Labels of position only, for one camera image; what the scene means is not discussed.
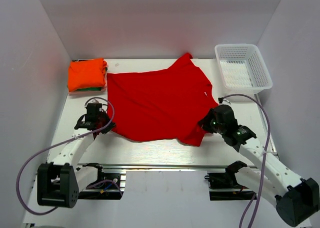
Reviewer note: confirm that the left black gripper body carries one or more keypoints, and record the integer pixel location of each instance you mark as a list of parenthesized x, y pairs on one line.
[(104, 119)]

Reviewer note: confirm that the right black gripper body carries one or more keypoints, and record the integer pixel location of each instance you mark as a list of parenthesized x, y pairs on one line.
[(210, 123)]

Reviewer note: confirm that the red t shirt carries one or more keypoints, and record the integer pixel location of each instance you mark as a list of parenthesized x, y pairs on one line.
[(164, 104)]

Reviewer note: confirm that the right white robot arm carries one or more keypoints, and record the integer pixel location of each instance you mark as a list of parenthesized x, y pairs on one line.
[(294, 198)]

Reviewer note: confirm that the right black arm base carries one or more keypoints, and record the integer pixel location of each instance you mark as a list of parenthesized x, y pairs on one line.
[(224, 187)]

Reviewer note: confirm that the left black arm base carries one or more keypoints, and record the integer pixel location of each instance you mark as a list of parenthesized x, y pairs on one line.
[(99, 183)]

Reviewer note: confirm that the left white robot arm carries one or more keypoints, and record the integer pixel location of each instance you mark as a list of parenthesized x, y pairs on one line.
[(60, 181)]

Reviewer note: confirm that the pink folded t shirt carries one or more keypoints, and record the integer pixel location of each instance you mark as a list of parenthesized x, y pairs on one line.
[(75, 93)]

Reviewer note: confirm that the orange folded t shirt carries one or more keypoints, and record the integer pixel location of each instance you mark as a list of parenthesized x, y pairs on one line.
[(87, 74)]

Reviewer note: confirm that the white plastic mesh basket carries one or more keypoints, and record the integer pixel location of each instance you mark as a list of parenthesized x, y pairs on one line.
[(242, 68)]

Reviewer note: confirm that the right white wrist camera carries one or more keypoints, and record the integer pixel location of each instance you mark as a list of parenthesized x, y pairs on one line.
[(223, 101)]

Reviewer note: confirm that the aluminium table edge rail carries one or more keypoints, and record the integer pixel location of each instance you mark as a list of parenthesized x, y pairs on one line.
[(154, 166)]

